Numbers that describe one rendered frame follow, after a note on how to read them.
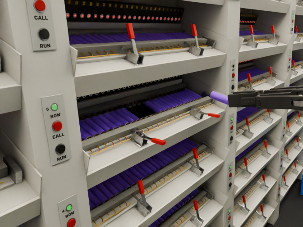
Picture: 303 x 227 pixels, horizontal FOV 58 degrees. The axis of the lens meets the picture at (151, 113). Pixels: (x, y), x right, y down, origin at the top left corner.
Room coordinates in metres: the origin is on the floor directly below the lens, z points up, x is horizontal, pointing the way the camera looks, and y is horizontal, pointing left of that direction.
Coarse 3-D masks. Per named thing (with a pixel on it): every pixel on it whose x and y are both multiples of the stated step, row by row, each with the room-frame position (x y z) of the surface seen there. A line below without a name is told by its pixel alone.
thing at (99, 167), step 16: (176, 80) 1.00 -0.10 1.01; (192, 80) 1.04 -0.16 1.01; (112, 96) 0.77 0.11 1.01; (208, 112) 0.90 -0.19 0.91; (224, 112) 0.95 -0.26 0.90; (160, 128) 0.73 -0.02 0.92; (176, 128) 0.75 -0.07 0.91; (192, 128) 0.79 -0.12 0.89; (128, 144) 0.63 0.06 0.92; (96, 160) 0.55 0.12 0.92; (112, 160) 0.56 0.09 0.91; (128, 160) 0.59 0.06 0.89; (96, 176) 0.52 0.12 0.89; (112, 176) 0.56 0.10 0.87
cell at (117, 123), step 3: (105, 114) 0.70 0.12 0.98; (108, 114) 0.70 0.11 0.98; (108, 117) 0.69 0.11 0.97; (111, 117) 0.69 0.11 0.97; (111, 120) 0.68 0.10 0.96; (114, 120) 0.68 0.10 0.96; (117, 120) 0.68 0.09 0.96; (114, 123) 0.68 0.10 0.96; (117, 123) 0.67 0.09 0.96; (120, 123) 0.67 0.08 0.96; (117, 126) 0.67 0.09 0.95
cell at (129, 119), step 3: (117, 111) 0.73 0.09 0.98; (120, 111) 0.73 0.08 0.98; (120, 114) 0.72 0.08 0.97; (123, 114) 0.72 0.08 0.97; (123, 117) 0.71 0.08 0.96; (126, 117) 0.71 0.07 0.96; (129, 117) 0.71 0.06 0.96; (126, 120) 0.70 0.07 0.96; (129, 120) 0.70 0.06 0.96; (132, 120) 0.70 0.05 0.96
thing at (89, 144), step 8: (208, 96) 0.97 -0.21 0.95; (184, 104) 0.86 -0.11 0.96; (192, 104) 0.87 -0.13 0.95; (200, 104) 0.91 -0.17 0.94; (168, 112) 0.78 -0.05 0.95; (176, 112) 0.80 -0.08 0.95; (184, 112) 0.84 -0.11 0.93; (144, 120) 0.71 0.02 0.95; (152, 120) 0.72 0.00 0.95; (160, 120) 0.75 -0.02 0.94; (120, 128) 0.64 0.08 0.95; (128, 128) 0.65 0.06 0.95; (136, 128) 0.67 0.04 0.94; (96, 136) 0.59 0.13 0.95; (104, 136) 0.60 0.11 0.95; (112, 136) 0.61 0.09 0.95; (120, 136) 0.63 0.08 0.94; (88, 144) 0.56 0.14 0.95; (96, 144) 0.58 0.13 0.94; (104, 144) 0.59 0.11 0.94; (96, 152) 0.56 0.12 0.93
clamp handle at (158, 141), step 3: (141, 135) 0.63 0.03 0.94; (144, 138) 0.63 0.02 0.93; (147, 138) 0.62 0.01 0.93; (150, 138) 0.62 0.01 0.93; (153, 138) 0.61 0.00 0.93; (156, 138) 0.61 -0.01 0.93; (153, 141) 0.60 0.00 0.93; (156, 141) 0.60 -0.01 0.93; (159, 141) 0.59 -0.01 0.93; (162, 141) 0.59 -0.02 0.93; (159, 144) 0.59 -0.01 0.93; (162, 144) 0.59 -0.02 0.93
